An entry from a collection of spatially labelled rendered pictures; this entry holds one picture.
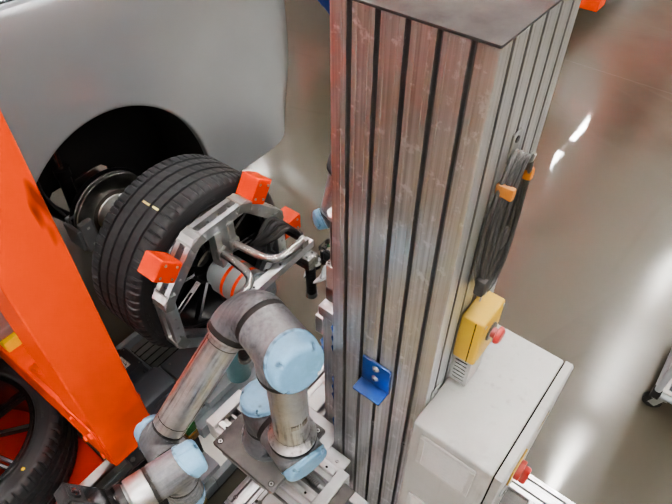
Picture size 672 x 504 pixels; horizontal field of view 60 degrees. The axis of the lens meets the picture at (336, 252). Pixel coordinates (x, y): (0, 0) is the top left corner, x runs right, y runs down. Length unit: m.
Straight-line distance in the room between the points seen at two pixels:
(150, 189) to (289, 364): 0.99
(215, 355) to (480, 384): 0.57
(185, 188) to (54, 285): 0.58
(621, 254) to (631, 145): 1.10
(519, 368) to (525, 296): 1.82
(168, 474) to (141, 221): 0.87
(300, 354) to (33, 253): 0.64
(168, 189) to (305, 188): 1.86
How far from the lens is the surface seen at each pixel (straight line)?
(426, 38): 0.75
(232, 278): 1.93
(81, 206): 2.26
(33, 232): 1.38
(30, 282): 1.44
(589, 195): 3.90
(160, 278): 1.75
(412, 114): 0.81
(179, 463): 1.22
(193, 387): 1.27
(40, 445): 2.25
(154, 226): 1.82
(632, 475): 2.80
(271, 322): 1.10
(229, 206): 1.89
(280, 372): 1.07
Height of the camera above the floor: 2.34
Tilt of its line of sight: 46 degrees down
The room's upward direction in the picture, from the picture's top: straight up
